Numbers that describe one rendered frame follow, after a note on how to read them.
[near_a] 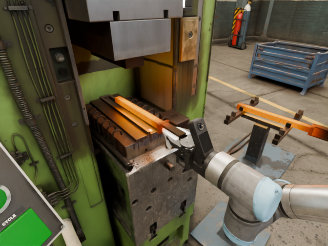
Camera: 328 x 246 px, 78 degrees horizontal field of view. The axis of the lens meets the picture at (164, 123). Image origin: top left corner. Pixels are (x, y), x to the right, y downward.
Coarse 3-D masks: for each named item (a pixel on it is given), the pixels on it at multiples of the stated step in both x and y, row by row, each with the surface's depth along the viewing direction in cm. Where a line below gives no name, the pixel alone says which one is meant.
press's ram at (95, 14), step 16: (64, 0) 54; (80, 0) 46; (96, 0) 45; (112, 0) 48; (128, 0) 50; (144, 0) 53; (160, 0) 55; (176, 0) 59; (80, 16) 49; (96, 16) 47; (112, 16) 49; (128, 16) 52; (144, 16) 54; (160, 16) 57; (176, 16) 61
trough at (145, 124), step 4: (108, 96) 102; (108, 100) 100; (112, 100) 100; (116, 104) 96; (120, 108) 93; (124, 108) 92; (124, 112) 89; (128, 112) 89; (132, 116) 86; (136, 116) 86; (136, 120) 83; (140, 120) 83; (144, 124) 80; (148, 124) 80; (148, 128) 78; (152, 128) 78; (156, 128) 76; (152, 132) 76
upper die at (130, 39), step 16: (80, 32) 66; (96, 32) 57; (112, 32) 51; (128, 32) 53; (144, 32) 56; (160, 32) 60; (96, 48) 60; (112, 48) 52; (128, 48) 55; (144, 48) 58; (160, 48) 62
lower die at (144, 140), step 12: (96, 108) 94; (108, 108) 92; (120, 120) 83; (132, 120) 81; (132, 132) 75; (144, 132) 75; (156, 132) 76; (120, 144) 72; (132, 144) 71; (144, 144) 75; (156, 144) 79; (132, 156) 73
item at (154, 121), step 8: (120, 96) 91; (120, 104) 88; (128, 104) 83; (136, 112) 78; (144, 112) 76; (144, 120) 75; (152, 120) 71; (160, 120) 71; (160, 128) 68; (168, 128) 65; (176, 128) 65
